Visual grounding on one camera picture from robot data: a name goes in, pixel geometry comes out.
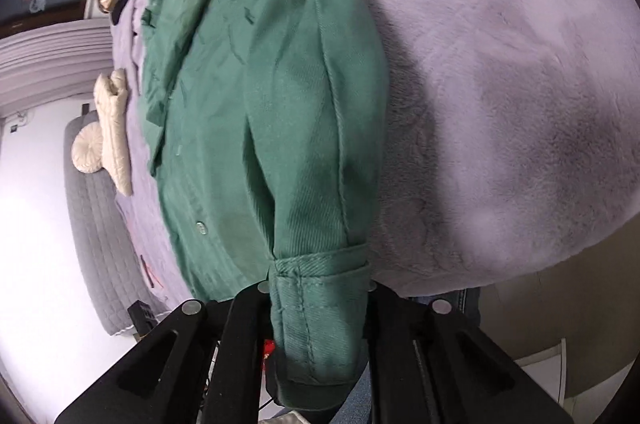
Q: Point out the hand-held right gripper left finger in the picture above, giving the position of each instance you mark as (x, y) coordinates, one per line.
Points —
(245, 329)

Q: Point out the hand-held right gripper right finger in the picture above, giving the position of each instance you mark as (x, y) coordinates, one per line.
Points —
(390, 329)

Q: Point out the green button-up work jacket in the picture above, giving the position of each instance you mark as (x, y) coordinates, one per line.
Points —
(280, 129)

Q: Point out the small red object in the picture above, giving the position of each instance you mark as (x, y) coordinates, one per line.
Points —
(269, 348)

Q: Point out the black box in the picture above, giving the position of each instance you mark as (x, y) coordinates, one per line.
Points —
(142, 316)

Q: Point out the grey quilted headboard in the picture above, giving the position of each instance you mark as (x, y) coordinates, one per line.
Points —
(95, 244)

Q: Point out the cream quilted puffer jacket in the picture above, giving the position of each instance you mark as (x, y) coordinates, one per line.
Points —
(115, 129)

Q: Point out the round cream pleated pillow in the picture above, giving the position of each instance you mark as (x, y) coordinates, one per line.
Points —
(87, 149)

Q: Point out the purple plush blanket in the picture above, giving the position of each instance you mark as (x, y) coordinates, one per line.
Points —
(500, 104)

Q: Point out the grey pleated curtain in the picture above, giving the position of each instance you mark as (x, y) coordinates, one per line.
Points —
(50, 59)

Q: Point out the black cloth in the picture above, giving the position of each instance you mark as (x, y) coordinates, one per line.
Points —
(117, 12)

